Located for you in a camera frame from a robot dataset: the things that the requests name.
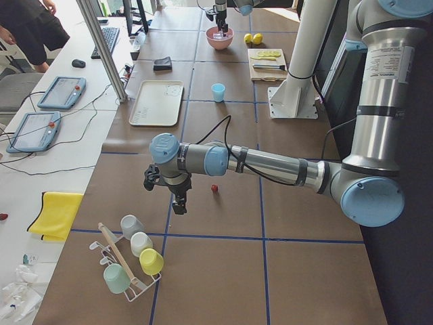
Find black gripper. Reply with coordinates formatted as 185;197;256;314
168;174;192;215
216;10;228;36

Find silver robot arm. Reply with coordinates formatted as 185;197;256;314
143;1;432;227
206;0;263;36

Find pink bowl of ice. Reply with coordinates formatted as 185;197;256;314
206;26;234;50

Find grey cup on rack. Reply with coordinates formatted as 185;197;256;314
120;215;145;240

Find white cup on rack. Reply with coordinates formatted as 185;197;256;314
130;232;153;257

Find yellow cup on rack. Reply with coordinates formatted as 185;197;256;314
139;248;164;276

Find light blue cup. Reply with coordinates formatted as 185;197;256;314
211;83;226;102

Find green cup on rack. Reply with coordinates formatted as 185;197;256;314
103;263;131;294

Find lemon far from board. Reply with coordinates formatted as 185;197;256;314
244;33;253;44

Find lemon near board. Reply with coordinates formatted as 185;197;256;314
252;33;263;45

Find yellow plastic knife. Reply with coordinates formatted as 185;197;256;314
249;56;277;61

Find lemon slices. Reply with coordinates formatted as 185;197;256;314
257;51;281;58

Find wooden cutting board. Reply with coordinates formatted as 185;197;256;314
248;49;288;81

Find grey folded cloth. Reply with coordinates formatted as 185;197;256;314
153;56;173;71

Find cream bear tray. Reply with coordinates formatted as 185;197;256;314
129;80;183;127

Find black keyboard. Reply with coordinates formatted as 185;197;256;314
91;27;120;59

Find yellow towel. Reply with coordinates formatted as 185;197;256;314
27;192;83;242

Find black computer mouse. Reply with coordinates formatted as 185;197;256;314
71;59;86;68

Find lower teach pendant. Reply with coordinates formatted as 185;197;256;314
6;111;61;153

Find teach pendant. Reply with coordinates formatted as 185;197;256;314
37;76;87;110
6;111;61;153

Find upper teach pendant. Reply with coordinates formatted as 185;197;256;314
37;76;87;110

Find crumpled white plastic wrap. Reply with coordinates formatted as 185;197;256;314
1;265;43;322

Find person in black shorts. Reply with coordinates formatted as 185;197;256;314
1;0;70;73

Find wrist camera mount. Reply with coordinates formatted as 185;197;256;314
204;7;217;22
143;164;160;191

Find white wire cup rack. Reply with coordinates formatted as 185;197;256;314
89;222;162;303

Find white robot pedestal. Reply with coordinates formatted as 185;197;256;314
268;0;338;119

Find aluminium frame post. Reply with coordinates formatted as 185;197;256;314
76;0;128;103

